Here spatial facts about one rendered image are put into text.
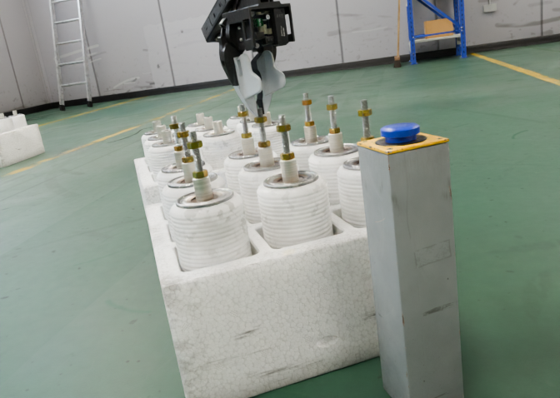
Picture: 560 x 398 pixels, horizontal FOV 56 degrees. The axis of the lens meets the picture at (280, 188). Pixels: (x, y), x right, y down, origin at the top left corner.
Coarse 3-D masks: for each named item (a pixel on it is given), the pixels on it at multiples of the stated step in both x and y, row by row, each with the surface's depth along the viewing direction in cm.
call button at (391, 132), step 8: (384, 128) 54; (392, 128) 54; (400, 128) 53; (408, 128) 53; (416, 128) 53; (384, 136) 54; (392, 136) 53; (400, 136) 53; (408, 136) 53; (416, 136) 54
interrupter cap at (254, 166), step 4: (276, 160) 84; (248, 164) 83; (252, 164) 83; (256, 164) 83; (276, 164) 82; (244, 168) 80; (248, 168) 80; (252, 168) 80; (256, 168) 80; (260, 168) 79; (264, 168) 78; (268, 168) 78; (272, 168) 78; (276, 168) 78
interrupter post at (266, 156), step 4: (260, 148) 80; (264, 148) 80; (268, 148) 80; (260, 152) 80; (264, 152) 80; (268, 152) 80; (260, 156) 81; (264, 156) 80; (268, 156) 80; (272, 156) 81; (260, 160) 81; (264, 160) 80; (268, 160) 81; (272, 160) 81; (260, 164) 81; (264, 164) 81; (268, 164) 81; (272, 164) 81
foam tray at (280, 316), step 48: (336, 240) 67; (192, 288) 62; (240, 288) 64; (288, 288) 66; (336, 288) 67; (192, 336) 63; (240, 336) 65; (288, 336) 67; (336, 336) 69; (192, 384) 64; (240, 384) 66; (288, 384) 68
